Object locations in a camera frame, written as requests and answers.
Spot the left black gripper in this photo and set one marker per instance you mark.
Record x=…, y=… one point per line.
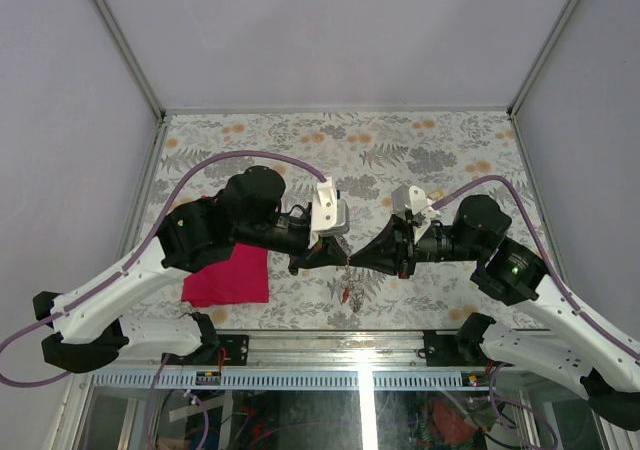
x=329, y=251

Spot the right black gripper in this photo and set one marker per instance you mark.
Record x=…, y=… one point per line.
x=394, y=248

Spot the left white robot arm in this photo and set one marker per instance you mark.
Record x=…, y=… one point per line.
x=91, y=324

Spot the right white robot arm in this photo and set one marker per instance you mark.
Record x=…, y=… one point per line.
x=597, y=361

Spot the red cloth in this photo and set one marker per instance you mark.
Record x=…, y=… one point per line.
x=243, y=279

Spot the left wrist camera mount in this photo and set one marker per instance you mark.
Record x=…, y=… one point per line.
x=329, y=215

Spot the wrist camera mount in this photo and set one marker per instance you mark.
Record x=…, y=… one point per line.
x=411, y=204
x=329, y=215

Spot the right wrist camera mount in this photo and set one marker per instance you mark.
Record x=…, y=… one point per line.
x=411, y=204

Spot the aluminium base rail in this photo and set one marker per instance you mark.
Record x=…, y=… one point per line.
x=315, y=360

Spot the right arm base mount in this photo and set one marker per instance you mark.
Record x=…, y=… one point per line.
x=450, y=345

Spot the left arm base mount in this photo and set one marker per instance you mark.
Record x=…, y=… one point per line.
x=220, y=347

